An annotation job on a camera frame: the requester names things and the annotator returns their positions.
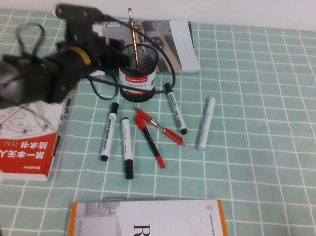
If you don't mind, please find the white pen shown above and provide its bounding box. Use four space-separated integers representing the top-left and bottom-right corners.
197 96 216 152

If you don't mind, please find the white book with orange edge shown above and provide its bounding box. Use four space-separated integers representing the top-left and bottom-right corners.
66 187 236 236

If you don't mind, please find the white board marker black cap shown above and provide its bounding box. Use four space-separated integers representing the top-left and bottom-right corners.
117 117 139 180
100 101 120 163
159 82 191 136

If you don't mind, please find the black mesh pen holder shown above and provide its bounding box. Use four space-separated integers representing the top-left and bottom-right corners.
115 43 161 105

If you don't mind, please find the red map cover book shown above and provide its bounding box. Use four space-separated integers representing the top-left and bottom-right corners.
0 82 75 184

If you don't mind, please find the red and black marker pen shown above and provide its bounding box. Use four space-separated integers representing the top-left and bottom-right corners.
131 113 170 170

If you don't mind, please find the red pencil with eraser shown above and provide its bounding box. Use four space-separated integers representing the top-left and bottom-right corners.
122 8 144 71

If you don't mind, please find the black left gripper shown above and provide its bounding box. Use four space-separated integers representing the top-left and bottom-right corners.
76 32 132 73

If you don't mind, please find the black camera cable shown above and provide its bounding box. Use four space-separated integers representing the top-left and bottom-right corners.
84 13 182 106

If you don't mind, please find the red retractable gel pen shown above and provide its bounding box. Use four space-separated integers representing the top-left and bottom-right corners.
130 106 189 147

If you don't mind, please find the green checked tablecloth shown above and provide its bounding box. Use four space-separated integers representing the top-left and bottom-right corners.
0 6 316 236

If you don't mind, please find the photo cover brochure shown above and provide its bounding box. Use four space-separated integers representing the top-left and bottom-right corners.
89 14 204 76

